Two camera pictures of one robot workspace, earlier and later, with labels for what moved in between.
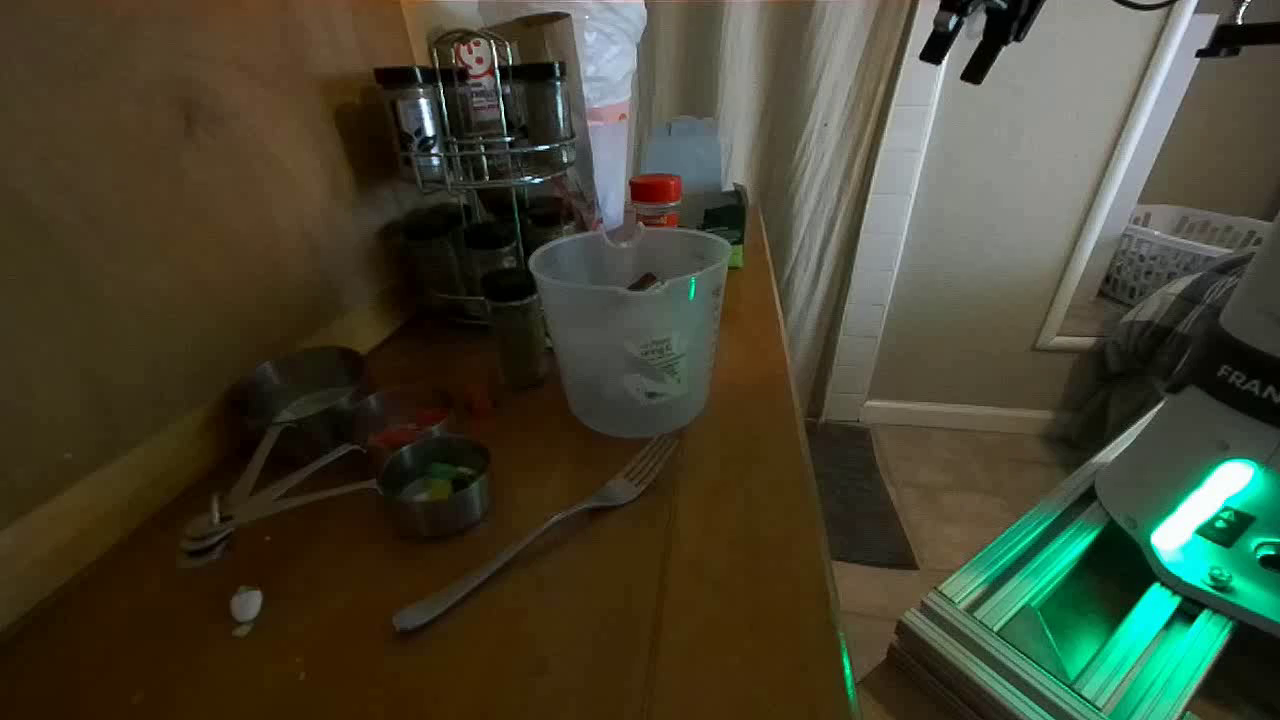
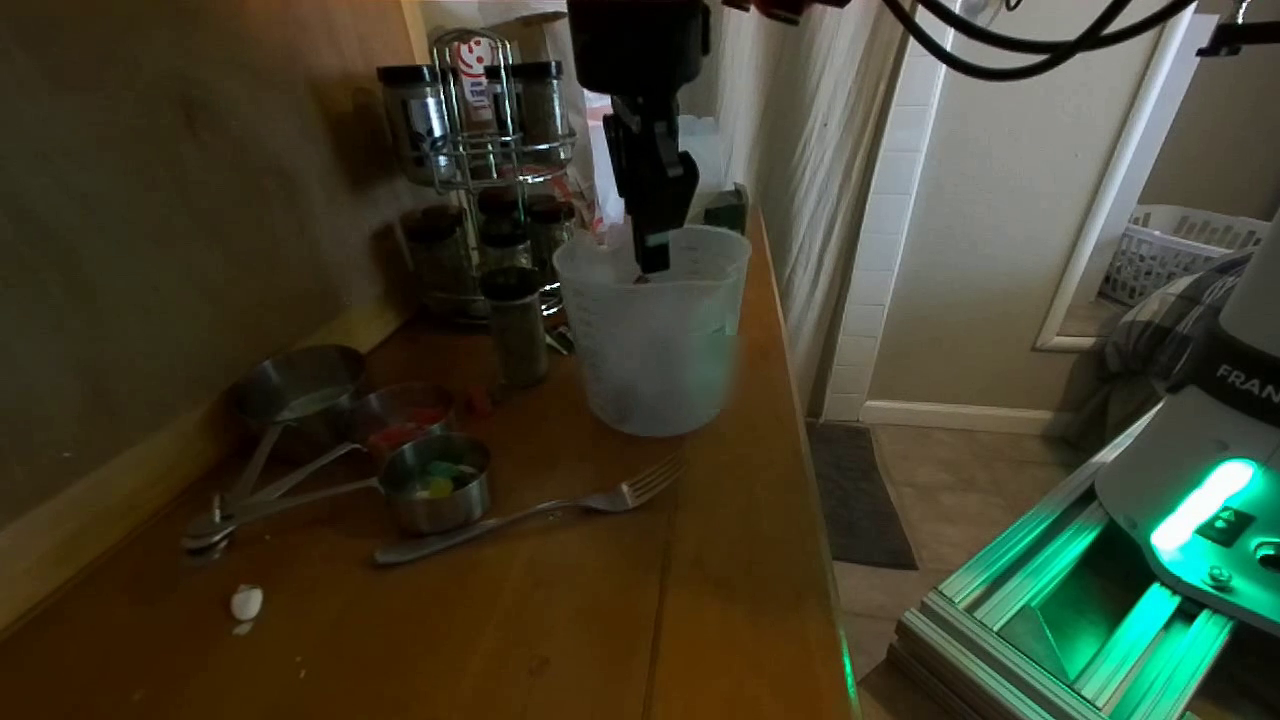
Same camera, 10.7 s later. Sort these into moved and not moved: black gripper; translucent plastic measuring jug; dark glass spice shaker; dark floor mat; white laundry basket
Moved: black gripper; translucent plastic measuring jug
Not moved: white laundry basket; dark glass spice shaker; dark floor mat
